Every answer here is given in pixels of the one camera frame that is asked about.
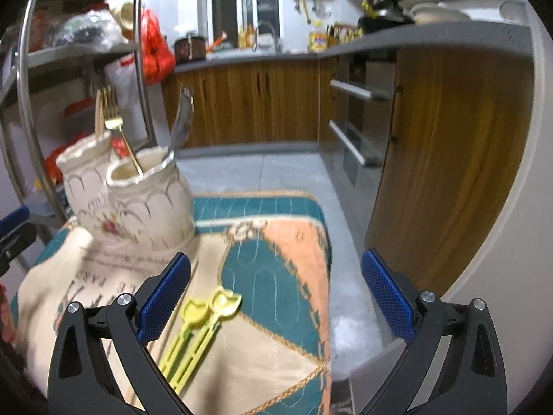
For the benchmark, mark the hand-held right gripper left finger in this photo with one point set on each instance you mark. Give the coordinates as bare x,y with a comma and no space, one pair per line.
166,298

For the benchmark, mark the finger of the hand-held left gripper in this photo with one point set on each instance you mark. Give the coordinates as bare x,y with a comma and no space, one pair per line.
13,220
19,240

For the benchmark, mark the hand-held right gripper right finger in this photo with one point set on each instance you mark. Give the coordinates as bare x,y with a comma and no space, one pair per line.
386,296

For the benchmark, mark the yellow-green plastic chopstick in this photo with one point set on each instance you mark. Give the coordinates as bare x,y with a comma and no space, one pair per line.
224,301
196,310

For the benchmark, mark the white floral ceramic utensil holder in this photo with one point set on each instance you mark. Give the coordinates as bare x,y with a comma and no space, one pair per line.
147,207

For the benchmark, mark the gold fork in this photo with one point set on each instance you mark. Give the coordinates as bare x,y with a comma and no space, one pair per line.
113,114

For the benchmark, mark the person's left hand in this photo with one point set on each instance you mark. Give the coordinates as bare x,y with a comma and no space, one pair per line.
5,315

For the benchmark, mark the printed table cloth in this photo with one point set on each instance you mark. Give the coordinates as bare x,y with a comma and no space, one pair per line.
268,268

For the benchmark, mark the red lid plastic container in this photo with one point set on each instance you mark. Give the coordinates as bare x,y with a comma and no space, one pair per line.
80,116

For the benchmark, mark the metal shelf rack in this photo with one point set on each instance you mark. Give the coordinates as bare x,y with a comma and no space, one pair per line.
21,95

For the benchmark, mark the red plastic bag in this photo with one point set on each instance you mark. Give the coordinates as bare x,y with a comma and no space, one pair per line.
119,147

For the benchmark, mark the wooden side cabinet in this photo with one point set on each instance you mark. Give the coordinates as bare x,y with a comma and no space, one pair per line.
449,160

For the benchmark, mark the white plastic bag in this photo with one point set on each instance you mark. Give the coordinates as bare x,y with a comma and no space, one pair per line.
125,82

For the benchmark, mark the built-in steel oven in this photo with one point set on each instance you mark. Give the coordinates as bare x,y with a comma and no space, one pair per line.
358,112

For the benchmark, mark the clear bag with dark contents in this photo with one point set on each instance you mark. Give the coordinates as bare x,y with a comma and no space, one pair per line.
88,30

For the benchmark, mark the wooden base cabinets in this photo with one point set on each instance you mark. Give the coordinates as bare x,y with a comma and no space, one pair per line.
259,103

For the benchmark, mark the red hanging bag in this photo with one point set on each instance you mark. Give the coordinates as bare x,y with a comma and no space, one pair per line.
155,47

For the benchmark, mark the brown rice cooker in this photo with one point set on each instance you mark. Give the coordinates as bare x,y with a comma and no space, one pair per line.
190,47

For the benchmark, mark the grey kitchen countertop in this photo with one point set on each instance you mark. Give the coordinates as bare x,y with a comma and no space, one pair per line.
432,36

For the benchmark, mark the row of condiment bottles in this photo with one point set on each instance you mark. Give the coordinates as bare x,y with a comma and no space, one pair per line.
343,33

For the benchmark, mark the amber glass bottle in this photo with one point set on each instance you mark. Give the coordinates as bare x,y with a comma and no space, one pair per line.
250,38
242,38

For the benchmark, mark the black wok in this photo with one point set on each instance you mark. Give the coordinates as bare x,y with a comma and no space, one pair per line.
380,19

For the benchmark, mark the metal faucet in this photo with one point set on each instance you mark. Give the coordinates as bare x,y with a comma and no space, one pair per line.
265,36

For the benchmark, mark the white casserole pot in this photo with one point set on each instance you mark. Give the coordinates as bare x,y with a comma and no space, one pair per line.
436,14

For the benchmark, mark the kitchen window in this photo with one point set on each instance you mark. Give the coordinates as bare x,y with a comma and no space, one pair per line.
250,0

